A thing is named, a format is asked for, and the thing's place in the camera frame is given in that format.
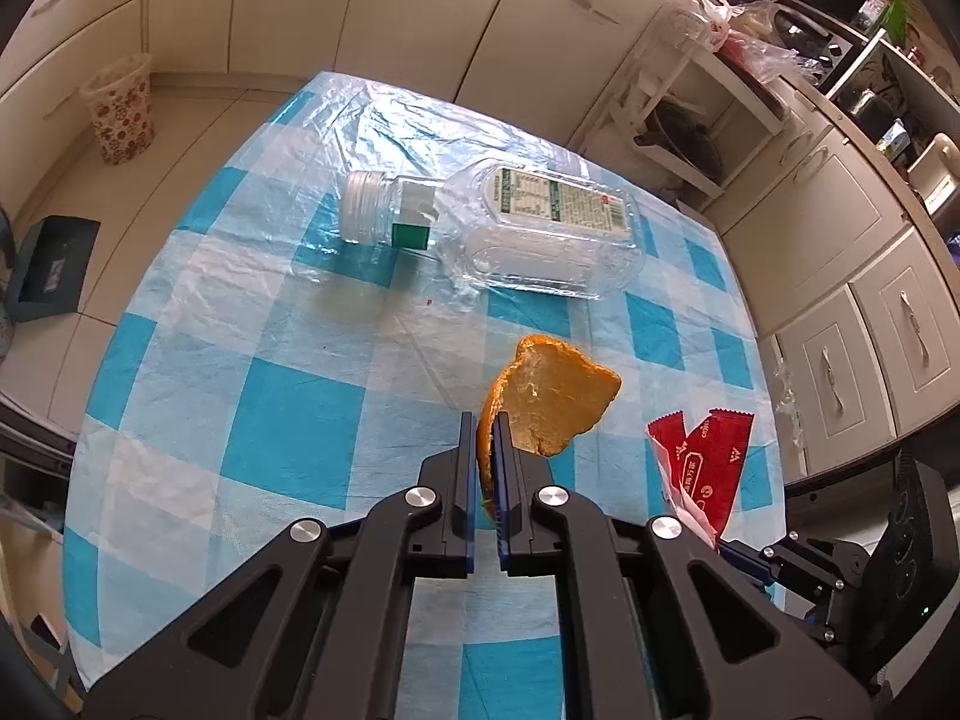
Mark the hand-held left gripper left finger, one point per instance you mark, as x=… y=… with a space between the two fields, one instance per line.
x=469 y=532

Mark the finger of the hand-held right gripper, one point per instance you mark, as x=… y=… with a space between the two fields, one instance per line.
x=750 y=562

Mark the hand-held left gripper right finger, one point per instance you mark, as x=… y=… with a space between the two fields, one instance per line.
x=501 y=517

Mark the red snack wrapper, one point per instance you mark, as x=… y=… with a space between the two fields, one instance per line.
x=666 y=431
x=720 y=465

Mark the broad orange peel piece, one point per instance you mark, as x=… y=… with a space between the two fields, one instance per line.
x=555 y=397

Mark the white cabinet drawer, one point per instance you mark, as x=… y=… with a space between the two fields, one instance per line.
x=911 y=345
x=847 y=405

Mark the clear plastic bag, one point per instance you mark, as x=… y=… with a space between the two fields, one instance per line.
x=787 y=397

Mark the blue checked plastic tablecloth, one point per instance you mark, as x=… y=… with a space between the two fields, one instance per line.
x=300 y=420

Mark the clear plastic bottle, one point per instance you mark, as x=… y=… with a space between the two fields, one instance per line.
x=540 y=255

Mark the white cabinet door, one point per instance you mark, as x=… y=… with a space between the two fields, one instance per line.
x=817 y=210

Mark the white container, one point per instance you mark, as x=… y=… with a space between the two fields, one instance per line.
x=937 y=172

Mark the black frying pan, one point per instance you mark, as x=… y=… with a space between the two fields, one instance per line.
x=686 y=139

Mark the white open shelf unit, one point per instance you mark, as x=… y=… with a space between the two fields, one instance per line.
x=675 y=67

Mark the blue dustpan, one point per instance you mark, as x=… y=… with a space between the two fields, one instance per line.
x=52 y=270

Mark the crumpled plastic bag red print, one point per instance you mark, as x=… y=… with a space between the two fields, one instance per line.
x=750 y=37

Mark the floral waste bin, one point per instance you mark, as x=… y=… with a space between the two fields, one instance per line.
x=120 y=112

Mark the cream tall cabinet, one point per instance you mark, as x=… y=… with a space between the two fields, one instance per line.
x=300 y=7

